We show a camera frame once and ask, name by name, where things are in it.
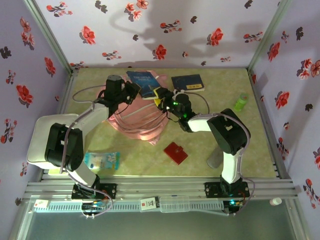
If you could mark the blue Little Prince book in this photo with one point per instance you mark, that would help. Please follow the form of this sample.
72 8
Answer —
142 81

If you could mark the pink school backpack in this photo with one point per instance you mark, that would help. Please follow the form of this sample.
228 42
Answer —
140 120

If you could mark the dark navy book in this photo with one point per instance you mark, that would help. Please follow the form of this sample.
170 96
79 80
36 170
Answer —
187 82

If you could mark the red wallet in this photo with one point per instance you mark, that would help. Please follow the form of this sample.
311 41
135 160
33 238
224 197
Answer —
175 153

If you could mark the grey pencil case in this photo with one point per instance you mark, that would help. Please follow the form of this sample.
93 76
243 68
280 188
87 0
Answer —
215 161

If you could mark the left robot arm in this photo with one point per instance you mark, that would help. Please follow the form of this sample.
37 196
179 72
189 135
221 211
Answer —
92 115

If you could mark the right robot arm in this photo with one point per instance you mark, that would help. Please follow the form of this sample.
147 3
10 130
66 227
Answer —
200 123

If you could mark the blue tissue pack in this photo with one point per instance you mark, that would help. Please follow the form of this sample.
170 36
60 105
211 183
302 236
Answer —
105 160

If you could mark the green bottle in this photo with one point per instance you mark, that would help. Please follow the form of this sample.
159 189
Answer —
241 102

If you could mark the clear plastic box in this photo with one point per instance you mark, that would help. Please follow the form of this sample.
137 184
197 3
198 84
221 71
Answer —
175 204

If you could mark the white label card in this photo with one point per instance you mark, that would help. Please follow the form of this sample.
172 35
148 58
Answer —
149 203

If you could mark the small white bottle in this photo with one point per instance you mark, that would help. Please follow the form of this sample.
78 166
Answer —
275 201

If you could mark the small white red box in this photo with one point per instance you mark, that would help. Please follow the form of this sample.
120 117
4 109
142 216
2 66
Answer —
41 204

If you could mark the long aluminium mounting rail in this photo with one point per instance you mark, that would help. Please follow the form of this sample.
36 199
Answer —
160 186

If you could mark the aluminium side rail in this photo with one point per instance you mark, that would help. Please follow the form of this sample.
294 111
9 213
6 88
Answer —
265 120

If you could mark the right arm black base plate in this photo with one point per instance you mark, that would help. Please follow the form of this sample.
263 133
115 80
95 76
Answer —
212 188

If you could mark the aluminium frame post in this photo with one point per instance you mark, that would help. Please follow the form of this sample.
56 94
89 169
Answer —
47 32
270 32

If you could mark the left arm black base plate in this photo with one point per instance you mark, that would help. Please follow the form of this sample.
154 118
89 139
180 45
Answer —
110 190

